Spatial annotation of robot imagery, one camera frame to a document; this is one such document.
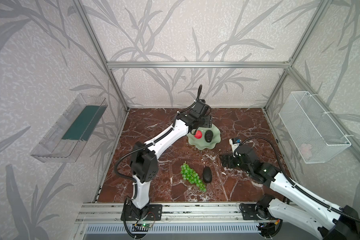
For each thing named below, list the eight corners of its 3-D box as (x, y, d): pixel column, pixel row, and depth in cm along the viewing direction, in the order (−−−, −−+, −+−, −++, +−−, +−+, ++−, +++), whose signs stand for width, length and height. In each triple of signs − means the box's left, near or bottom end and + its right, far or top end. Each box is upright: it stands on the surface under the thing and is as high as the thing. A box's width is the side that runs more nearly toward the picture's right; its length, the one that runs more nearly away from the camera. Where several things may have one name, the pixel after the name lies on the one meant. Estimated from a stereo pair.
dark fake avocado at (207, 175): (203, 183, 85) (203, 181, 82) (202, 169, 91) (202, 166, 87) (212, 183, 85) (212, 181, 82) (210, 169, 91) (211, 166, 87)
